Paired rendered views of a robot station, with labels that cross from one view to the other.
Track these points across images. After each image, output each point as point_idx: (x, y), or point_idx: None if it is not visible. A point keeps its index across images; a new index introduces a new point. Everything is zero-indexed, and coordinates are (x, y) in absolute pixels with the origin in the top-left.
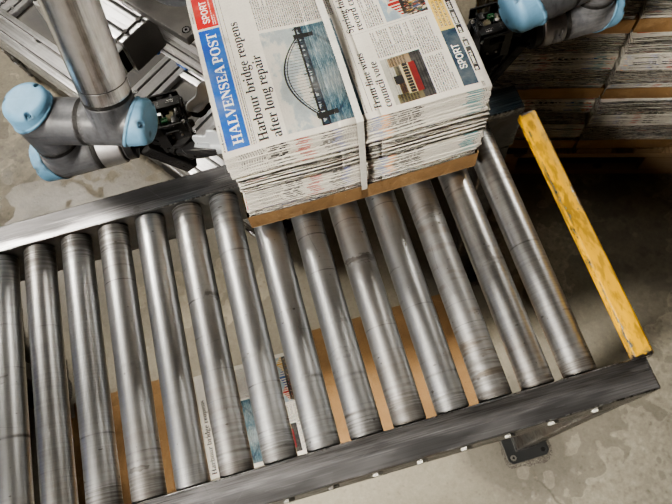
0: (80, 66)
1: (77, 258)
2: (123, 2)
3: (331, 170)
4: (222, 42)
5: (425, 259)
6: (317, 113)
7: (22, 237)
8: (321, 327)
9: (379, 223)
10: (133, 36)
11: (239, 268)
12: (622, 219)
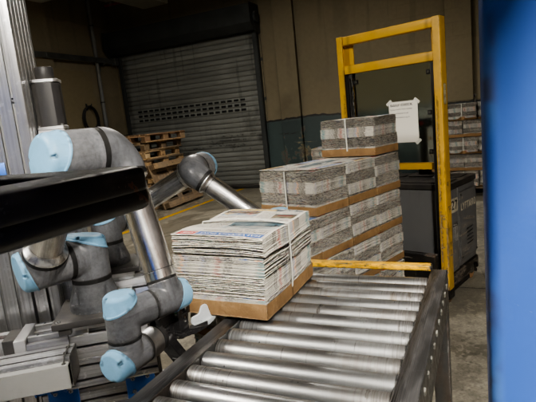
0: (160, 248)
1: (195, 382)
2: (67, 326)
3: (284, 263)
4: (208, 231)
5: None
6: (272, 226)
7: (143, 400)
8: (343, 325)
9: (309, 299)
10: (72, 353)
11: (282, 333)
12: None
